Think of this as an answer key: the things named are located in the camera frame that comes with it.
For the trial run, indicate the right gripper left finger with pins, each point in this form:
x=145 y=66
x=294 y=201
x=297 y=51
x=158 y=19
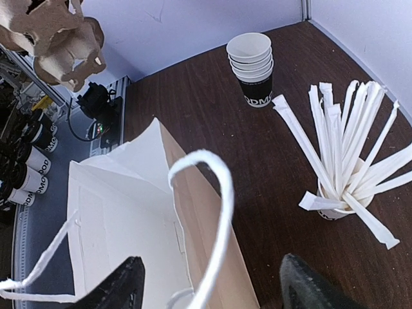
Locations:
x=123 y=288

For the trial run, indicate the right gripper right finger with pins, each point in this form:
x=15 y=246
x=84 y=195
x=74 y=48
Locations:
x=302 y=287

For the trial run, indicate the brown paper bag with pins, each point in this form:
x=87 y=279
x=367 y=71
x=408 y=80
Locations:
x=149 y=199

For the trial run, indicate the cardboard cup carrier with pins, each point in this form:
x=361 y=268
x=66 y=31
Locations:
x=65 y=44

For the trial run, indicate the spare lidded coffee cups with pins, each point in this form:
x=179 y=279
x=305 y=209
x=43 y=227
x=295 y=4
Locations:
x=25 y=142

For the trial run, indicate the white cup holding straws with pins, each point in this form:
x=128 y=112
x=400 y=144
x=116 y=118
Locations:
x=335 y=214

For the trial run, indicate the wrapped straws bundle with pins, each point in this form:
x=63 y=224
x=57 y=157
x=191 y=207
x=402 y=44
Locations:
x=342 y=130

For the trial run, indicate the stack of paper cups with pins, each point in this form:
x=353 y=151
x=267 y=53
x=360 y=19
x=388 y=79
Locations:
x=251 y=60

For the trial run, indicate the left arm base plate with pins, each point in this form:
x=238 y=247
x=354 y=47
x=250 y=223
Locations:
x=104 y=107

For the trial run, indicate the aluminium frame rail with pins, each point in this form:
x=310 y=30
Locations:
x=35 y=226

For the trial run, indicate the left corner metal post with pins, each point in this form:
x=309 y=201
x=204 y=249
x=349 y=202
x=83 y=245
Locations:
x=306 y=10

